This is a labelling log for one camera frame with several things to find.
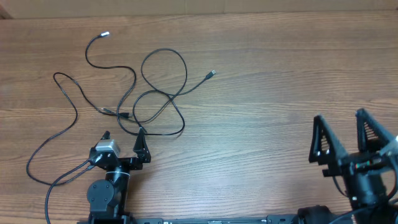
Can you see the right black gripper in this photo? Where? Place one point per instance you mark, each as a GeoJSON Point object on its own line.
{"type": "Point", "coordinates": [332, 152]}

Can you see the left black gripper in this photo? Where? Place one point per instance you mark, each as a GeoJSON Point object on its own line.
{"type": "Point", "coordinates": [142, 155]}

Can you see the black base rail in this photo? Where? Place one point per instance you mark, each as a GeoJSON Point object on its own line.
{"type": "Point", "coordinates": [270, 219]}

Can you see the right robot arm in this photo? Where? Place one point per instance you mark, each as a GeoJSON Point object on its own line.
{"type": "Point", "coordinates": [369, 199]}

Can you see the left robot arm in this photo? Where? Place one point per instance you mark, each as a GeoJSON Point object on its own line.
{"type": "Point", "coordinates": [107, 197]}

